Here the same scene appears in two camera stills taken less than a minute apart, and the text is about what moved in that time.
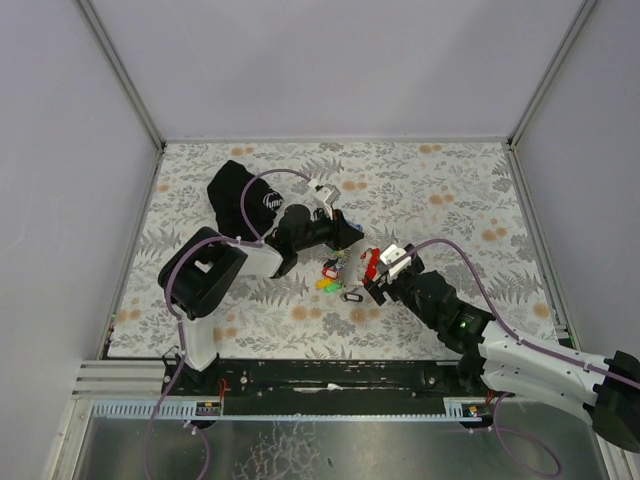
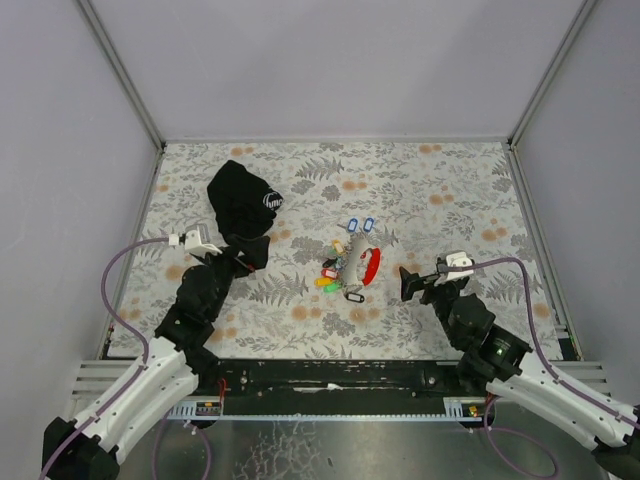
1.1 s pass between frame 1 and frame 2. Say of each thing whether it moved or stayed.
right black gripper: moved
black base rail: stayed
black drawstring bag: stayed
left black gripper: moved
